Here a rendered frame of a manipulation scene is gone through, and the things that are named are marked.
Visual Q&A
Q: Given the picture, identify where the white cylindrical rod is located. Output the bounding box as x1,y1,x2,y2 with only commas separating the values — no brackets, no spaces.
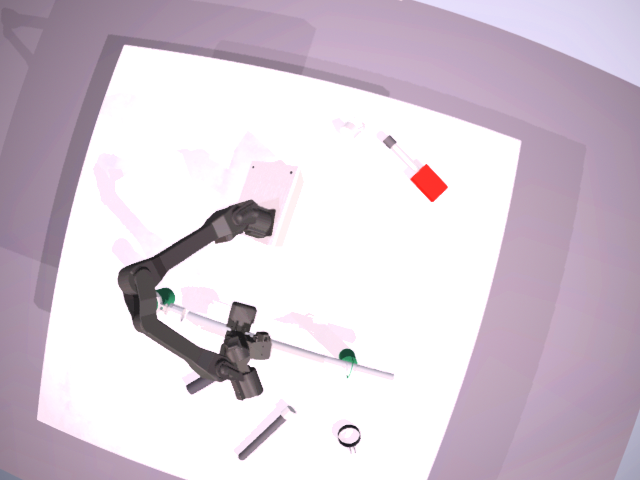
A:
185,311,394,387

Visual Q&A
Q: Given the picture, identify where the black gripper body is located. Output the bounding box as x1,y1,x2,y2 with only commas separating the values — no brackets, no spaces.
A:
224,301,257,349

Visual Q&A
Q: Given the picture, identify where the grey metal cup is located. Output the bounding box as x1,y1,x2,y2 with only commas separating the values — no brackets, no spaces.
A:
156,291,186,323

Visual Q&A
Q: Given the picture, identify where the black cylinder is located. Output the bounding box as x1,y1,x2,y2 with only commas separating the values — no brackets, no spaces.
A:
185,377,215,395

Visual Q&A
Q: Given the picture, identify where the green cylinder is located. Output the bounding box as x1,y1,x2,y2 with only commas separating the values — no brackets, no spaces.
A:
155,287,175,305

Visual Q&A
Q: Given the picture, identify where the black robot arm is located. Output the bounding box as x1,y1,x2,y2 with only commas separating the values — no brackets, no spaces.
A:
117,199,276,401

